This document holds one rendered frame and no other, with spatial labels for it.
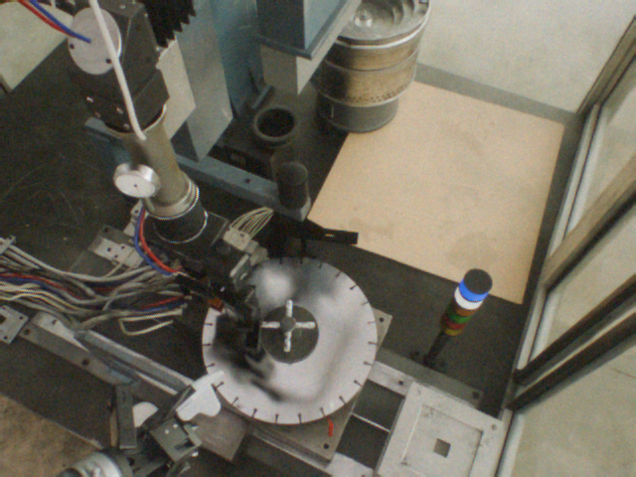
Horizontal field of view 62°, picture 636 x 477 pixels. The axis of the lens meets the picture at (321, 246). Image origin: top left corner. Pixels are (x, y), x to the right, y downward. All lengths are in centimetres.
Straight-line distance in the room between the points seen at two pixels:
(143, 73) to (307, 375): 62
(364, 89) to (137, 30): 88
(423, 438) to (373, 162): 76
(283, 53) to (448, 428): 72
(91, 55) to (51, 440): 172
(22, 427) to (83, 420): 92
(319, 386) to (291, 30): 60
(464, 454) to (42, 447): 151
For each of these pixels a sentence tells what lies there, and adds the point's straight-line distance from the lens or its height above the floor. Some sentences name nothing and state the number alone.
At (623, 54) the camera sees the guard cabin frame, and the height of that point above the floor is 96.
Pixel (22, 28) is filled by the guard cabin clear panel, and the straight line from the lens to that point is 194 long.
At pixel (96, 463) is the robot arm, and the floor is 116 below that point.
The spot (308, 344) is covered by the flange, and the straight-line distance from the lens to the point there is 100.
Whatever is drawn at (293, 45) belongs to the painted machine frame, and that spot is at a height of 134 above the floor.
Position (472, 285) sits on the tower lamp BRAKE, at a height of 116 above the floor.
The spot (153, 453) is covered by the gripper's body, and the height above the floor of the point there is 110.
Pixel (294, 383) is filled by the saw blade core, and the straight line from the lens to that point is 99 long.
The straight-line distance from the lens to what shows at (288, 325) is 97.
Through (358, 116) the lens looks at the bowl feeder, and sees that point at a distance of 148.
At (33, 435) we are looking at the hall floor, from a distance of 217.
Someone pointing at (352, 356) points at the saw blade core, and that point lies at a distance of 101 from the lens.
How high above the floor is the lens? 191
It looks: 61 degrees down
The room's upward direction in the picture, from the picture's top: 1 degrees clockwise
